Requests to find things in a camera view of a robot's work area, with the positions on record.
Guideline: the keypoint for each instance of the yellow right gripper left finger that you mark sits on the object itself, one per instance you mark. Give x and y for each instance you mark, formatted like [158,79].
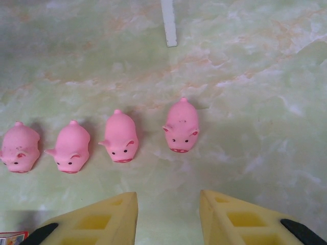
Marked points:
[122,224]

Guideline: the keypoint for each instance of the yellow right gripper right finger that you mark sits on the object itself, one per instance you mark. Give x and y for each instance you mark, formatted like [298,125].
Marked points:
[217,224]

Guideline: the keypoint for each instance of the pink plastic pig toy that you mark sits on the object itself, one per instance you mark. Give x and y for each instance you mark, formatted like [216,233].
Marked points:
[121,135]
[20,145]
[71,145]
[182,125]

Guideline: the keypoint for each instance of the wooden shelf with white frame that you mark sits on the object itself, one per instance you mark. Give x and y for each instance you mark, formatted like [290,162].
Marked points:
[169,23]

